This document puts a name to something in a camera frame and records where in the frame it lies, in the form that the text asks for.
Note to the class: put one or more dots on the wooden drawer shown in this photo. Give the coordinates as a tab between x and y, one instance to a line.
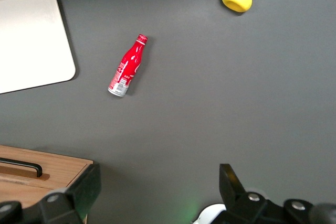
21	192
65	167

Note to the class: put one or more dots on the red coke bottle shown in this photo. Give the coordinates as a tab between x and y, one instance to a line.
130	64

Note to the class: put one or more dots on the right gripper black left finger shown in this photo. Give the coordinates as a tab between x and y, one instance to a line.
84	190

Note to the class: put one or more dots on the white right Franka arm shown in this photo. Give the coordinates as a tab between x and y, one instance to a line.
210	214

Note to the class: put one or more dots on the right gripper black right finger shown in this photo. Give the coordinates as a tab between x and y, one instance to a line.
231	190

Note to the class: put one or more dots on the wooden drawer cabinet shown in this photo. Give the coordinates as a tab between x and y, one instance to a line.
63	166

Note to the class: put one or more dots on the beige rectangular tray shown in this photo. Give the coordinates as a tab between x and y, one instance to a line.
29	40

